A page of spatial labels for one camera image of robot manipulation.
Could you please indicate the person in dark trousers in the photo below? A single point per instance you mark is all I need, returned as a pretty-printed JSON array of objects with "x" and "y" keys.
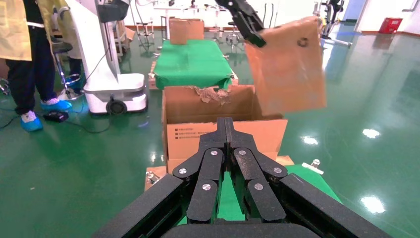
[{"x": 23, "y": 75}]

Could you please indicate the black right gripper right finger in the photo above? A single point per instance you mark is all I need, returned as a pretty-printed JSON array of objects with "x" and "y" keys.
[{"x": 262, "y": 197}]

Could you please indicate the red box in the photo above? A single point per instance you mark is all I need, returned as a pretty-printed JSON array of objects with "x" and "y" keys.
[{"x": 390, "y": 25}]

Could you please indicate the seated person in yellow apron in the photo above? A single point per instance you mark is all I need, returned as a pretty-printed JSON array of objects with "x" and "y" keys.
[{"x": 62, "y": 29}]

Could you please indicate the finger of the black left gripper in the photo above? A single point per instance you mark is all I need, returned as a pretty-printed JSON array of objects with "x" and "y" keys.
[{"x": 246, "y": 19}]

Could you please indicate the large open cardboard carton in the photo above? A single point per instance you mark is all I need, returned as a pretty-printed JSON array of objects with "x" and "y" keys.
[{"x": 190, "y": 138}]

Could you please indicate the small brown cardboard box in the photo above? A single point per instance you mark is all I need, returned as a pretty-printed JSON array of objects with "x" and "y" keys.
[{"x": 288, "y": 72}]

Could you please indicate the plain green tablecloth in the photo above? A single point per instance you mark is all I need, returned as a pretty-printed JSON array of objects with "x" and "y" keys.
[{"x": 193, "y": 62}]

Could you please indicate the black tripod stand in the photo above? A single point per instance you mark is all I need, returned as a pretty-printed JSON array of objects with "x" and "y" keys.
[{"x": 272, "y": 13}]

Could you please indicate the green tablecloth with yellow marks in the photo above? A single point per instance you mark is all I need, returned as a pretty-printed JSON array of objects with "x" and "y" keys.
[{"x": 311, "y": 179}]

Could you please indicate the flattened brown cardboard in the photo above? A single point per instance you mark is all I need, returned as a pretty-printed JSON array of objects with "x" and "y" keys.
[{"x": 126, "y": 34}]

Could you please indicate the cardboard box without print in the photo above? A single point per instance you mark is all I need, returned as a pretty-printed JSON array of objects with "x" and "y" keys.
[{"x": 185, "y": 31}]

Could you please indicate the black round stool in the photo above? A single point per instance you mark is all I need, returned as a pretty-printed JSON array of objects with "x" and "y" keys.
[{"x": 230, "y": 23}]

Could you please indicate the metal frame chair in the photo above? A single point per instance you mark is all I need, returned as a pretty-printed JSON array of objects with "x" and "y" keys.
[{"x": 144, "y": 24}]

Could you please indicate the white equipment stand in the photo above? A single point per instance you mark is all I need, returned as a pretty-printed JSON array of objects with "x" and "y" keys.
[{"x": 338, "y": 42}]

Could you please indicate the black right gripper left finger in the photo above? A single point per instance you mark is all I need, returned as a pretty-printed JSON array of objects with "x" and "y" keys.
[{"x": 205, "y": 197}]

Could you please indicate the white wheeled robot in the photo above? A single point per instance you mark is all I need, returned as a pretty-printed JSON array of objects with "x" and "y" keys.
[{"x": 111, "y": 88}]

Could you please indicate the black chrome stool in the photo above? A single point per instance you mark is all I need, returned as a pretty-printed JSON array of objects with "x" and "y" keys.
[{"x": 61, "y": 47}]

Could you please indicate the black floor pedal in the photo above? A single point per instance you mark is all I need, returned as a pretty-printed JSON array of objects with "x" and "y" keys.
[{"x": 55, "y": 116}]

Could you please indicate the silver metal table clip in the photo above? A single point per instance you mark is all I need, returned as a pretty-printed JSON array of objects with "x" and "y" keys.
[
  {"x": 152, "y": 177},
  {"x": 313, "y": 166}
]

